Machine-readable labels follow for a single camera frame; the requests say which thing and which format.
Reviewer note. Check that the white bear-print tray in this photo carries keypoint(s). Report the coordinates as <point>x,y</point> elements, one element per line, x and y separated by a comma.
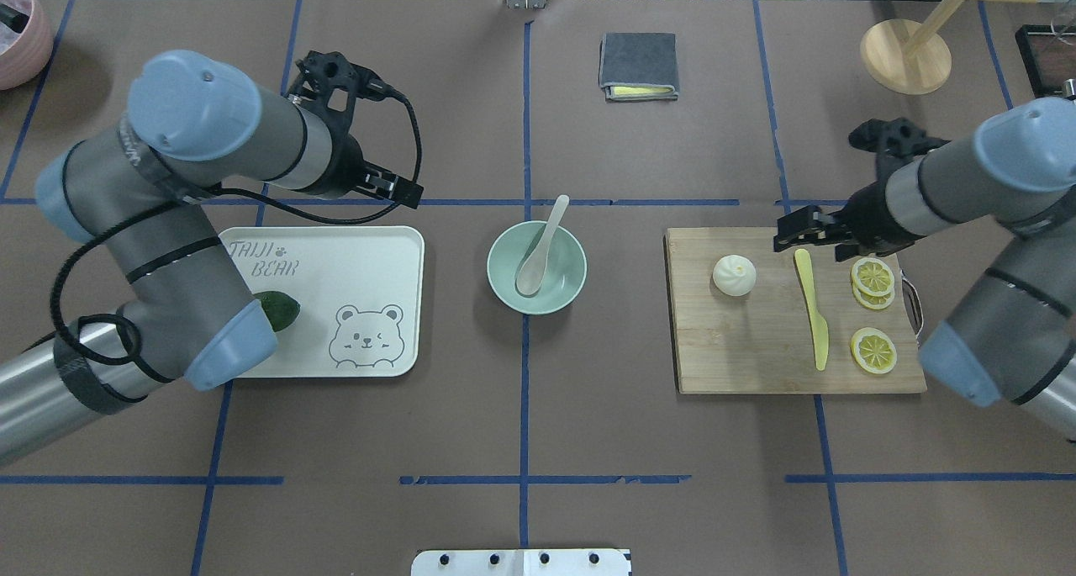
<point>359,291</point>

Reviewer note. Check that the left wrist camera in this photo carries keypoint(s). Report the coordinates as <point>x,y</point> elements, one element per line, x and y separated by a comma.
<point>328,78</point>

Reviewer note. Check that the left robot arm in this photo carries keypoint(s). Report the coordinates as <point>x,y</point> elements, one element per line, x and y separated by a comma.
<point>151,295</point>

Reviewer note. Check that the wooden cup stand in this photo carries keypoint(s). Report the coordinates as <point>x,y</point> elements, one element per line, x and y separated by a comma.
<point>911,57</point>

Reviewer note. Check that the single lemon slice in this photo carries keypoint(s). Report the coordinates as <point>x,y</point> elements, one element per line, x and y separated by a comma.
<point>873,351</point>

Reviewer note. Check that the grey folded cloth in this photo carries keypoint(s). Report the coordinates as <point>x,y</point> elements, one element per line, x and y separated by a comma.
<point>639,67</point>

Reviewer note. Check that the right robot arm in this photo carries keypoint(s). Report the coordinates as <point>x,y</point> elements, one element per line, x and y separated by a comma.
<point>1008,337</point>

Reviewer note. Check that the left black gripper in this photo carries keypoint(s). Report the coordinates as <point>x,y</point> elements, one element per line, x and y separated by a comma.
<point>343,166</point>

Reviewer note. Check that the yellow plastic knife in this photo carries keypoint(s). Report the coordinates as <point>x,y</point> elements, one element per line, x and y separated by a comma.
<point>819,327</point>

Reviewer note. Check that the dark glass-holder tray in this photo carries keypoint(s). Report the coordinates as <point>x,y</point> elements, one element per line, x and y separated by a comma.
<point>1048,54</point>

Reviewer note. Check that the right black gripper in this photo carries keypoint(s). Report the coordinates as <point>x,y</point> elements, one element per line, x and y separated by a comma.
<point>867,212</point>

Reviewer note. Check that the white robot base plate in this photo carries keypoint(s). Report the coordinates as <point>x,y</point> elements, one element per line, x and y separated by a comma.
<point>550,561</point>

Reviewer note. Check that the white steamed bun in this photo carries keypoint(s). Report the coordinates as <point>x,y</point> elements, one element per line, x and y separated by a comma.
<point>734,275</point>

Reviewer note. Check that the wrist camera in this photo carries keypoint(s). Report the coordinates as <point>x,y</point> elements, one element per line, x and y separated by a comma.
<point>894,142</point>
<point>328,78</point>

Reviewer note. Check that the lower stacked lemon slice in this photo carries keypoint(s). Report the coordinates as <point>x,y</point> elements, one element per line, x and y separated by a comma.
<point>873,302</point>

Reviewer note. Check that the green avocado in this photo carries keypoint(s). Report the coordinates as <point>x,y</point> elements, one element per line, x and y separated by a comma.
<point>280,308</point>

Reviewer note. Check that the bamboo cutting board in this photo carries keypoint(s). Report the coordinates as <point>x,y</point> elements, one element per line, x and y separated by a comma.
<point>760,343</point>

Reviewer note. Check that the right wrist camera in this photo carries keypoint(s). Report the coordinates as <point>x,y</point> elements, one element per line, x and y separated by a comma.
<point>894,142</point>

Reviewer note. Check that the white ceramic spoon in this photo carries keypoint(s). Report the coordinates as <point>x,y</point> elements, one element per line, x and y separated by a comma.
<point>530,276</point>

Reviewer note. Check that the pink bowl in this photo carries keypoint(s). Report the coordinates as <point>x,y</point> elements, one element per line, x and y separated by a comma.
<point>25,54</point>

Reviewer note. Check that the upper lemon slice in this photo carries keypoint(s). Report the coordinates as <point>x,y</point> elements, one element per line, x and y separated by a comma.
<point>872,277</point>

